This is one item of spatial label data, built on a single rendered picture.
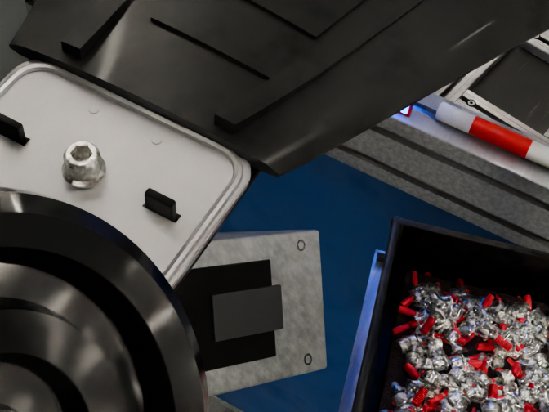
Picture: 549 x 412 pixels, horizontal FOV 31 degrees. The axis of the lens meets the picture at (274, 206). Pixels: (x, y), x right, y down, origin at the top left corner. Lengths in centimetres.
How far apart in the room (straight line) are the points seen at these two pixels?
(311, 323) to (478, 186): 30
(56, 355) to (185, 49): 14
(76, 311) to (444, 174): 56
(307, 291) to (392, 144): 29
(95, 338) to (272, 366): 25
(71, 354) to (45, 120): 11
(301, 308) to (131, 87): 21
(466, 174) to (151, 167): 48
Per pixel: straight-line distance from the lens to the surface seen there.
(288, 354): 50
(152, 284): 24
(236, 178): 31
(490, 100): 168
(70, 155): 31
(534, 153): 75
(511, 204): 78
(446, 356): 67
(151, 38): 34
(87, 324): 24
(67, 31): 35
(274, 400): 133
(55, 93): 34
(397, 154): 79
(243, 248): 47
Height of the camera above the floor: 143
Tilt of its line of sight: 55 degrees down
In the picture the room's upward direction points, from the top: 6 degrees clockwise
